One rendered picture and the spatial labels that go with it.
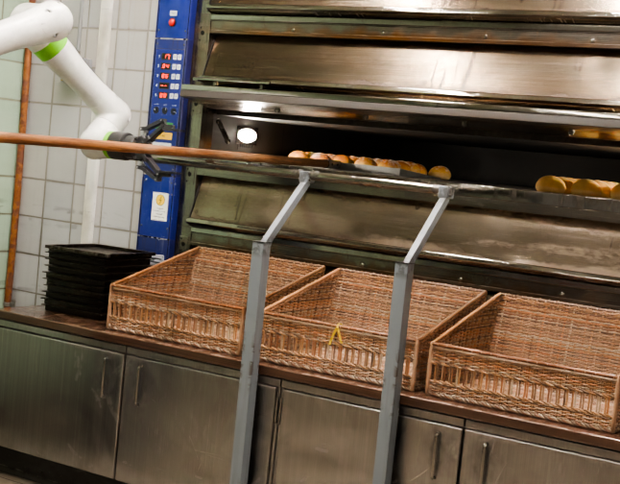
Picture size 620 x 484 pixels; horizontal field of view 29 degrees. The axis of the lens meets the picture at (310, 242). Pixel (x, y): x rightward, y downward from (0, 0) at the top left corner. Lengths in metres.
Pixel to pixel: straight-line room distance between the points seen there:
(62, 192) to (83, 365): 1.01
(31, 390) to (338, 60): 1.55
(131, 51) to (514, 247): 1.72
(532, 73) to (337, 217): 0.83
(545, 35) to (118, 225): 1.81
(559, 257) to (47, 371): 1.75
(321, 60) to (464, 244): 0.83
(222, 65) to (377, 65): 0.63
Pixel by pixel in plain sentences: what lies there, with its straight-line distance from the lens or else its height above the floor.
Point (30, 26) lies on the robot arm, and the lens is 3.76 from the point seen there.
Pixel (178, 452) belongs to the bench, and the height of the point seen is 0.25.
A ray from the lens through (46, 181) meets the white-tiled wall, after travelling 4.95.
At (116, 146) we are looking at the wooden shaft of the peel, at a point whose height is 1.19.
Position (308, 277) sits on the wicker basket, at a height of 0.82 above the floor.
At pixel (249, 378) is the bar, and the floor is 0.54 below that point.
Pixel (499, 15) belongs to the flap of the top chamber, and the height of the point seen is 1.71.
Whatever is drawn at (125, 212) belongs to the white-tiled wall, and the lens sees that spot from 4.67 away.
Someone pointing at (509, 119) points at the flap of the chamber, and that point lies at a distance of 3.70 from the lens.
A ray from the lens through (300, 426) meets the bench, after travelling 3.61.
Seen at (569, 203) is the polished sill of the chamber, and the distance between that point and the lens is 3.78.
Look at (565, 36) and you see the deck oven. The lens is 3.84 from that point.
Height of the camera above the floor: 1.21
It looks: 4 degrees down
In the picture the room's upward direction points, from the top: 6 degrees clockwise
